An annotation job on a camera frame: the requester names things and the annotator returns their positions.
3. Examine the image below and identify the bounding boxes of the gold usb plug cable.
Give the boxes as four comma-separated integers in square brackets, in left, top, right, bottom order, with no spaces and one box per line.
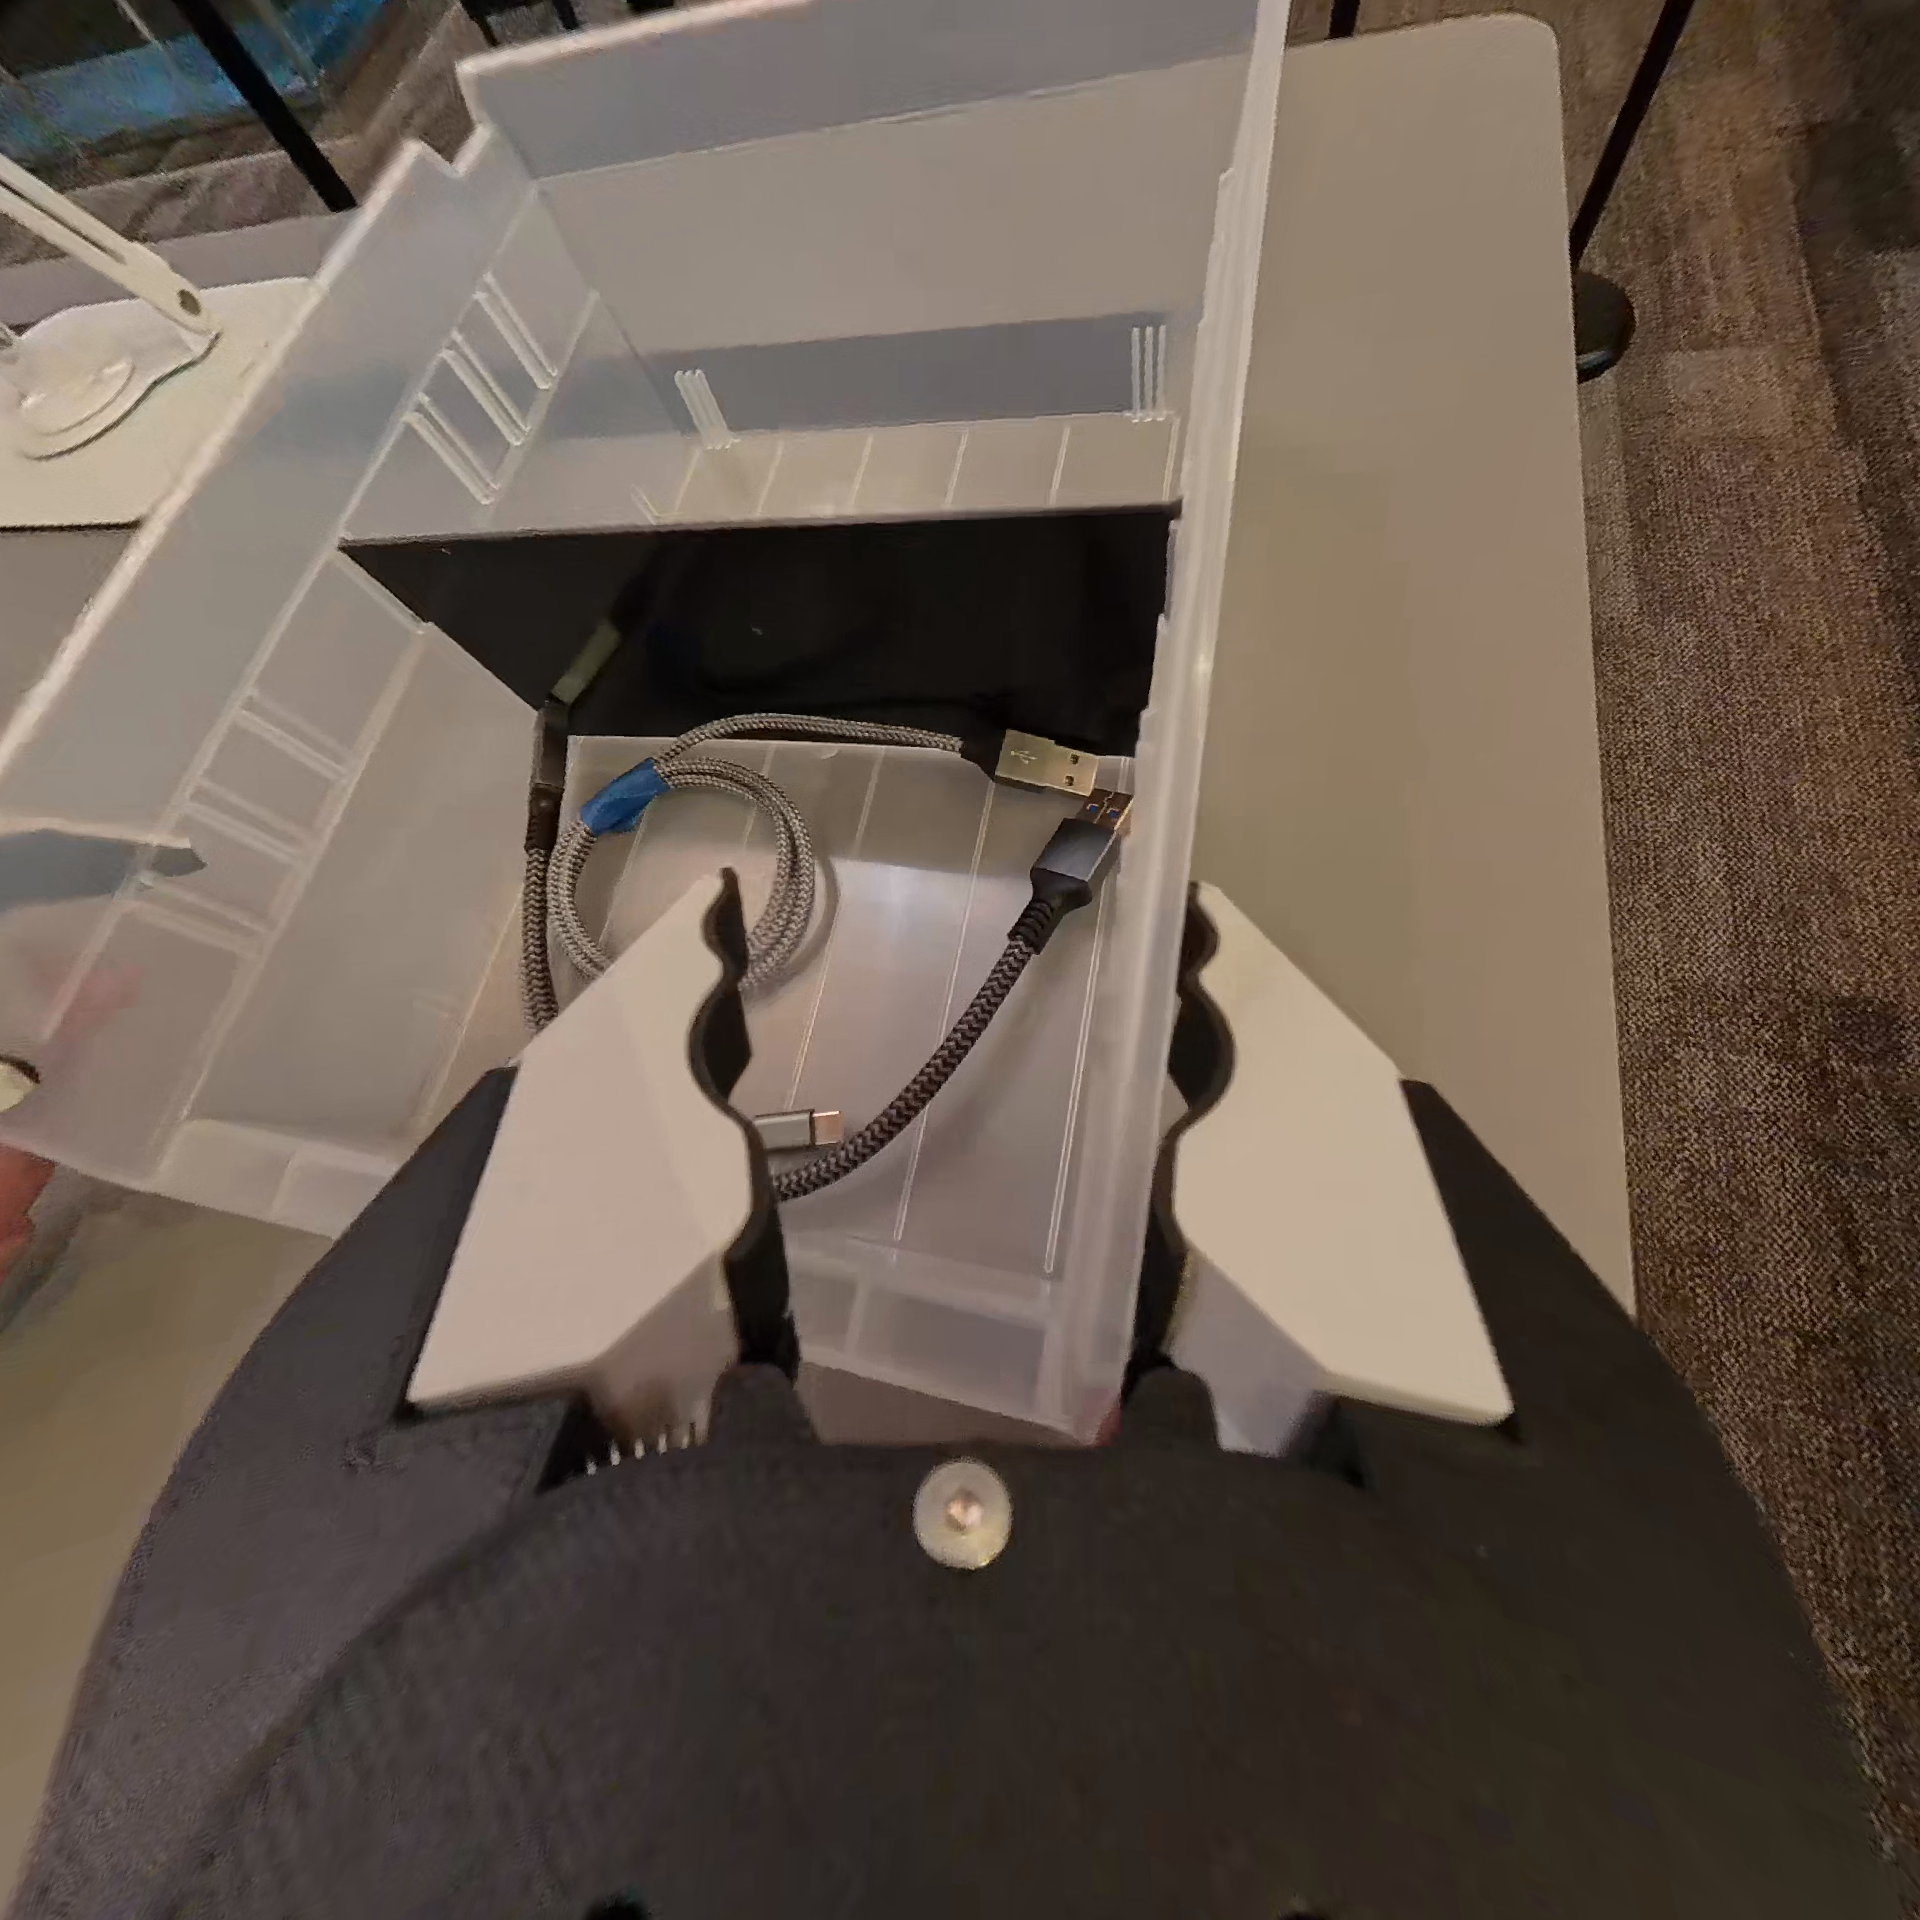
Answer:
[513,717,1111,1044]

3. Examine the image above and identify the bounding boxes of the clear plastic organizer box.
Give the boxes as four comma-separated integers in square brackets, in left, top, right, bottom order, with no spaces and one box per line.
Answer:
[0,0,1299,1436]

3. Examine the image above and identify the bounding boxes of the black pole round foot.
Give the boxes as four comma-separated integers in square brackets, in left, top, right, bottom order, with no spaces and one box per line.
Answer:
[1564,0,1710,380]

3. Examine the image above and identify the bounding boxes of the black box divider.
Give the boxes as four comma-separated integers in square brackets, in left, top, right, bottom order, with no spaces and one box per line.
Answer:
[339,509,1175,751]

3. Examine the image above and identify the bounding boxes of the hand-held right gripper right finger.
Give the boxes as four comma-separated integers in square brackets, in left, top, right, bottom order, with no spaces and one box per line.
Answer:
[1133,885,1517,1453]

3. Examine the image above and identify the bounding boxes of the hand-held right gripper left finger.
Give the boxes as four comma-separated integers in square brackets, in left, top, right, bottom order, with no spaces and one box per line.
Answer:
[408,869,798,1421]

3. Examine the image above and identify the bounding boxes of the black cable dark plug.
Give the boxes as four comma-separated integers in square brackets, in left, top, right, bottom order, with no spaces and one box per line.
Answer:
[526,611,627,902]

